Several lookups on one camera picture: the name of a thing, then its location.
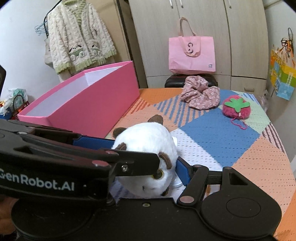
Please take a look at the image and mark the brown mesh basket bag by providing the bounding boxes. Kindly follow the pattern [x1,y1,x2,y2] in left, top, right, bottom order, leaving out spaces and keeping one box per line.
[11,94,29,120]

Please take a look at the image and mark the white plush panda head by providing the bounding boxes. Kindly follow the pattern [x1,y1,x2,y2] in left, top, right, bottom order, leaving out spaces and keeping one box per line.
[112,114,178,198]

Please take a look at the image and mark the colourful patchwork table cloth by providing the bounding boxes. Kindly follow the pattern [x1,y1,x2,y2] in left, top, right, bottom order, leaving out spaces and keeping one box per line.
[116,88,295,240]

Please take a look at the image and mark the blue wire hangers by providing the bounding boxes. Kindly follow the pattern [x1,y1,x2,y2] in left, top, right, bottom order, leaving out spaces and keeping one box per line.
[35,20,48,37]

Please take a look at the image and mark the colourful paper gift bag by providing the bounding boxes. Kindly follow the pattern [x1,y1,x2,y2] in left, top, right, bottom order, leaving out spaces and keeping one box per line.
[269,48,295,100]

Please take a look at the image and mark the pink strawberry plush purse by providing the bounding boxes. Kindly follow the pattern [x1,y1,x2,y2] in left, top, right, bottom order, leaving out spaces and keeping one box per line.
[222,95,251,130]

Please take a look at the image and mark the cream knitted cardigan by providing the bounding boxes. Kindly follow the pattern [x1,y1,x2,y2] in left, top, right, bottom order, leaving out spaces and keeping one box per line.
[47,1,117,82]

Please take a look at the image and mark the pink floral scrunchie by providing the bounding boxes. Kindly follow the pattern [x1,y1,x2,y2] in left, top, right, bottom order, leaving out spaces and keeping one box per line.
[180,76,220,110]

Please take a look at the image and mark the black suitcase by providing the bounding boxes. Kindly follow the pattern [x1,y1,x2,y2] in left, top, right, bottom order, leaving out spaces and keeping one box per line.
[165,74,218,88]

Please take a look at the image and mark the beige wardrobe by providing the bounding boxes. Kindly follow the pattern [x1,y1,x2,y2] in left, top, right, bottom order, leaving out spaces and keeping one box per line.
[120,1,268,94]

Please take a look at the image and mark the pink tote bag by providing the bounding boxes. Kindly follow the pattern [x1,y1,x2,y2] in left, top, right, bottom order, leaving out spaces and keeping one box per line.
[168,17,216,75]

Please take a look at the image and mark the white plastic bag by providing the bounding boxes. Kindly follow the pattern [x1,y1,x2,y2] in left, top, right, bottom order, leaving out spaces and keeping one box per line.
[1,88,28,118]

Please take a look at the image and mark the pink cardboard storage box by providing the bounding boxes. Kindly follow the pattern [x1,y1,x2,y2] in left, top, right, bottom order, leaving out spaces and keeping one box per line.
[18,61,139,138]

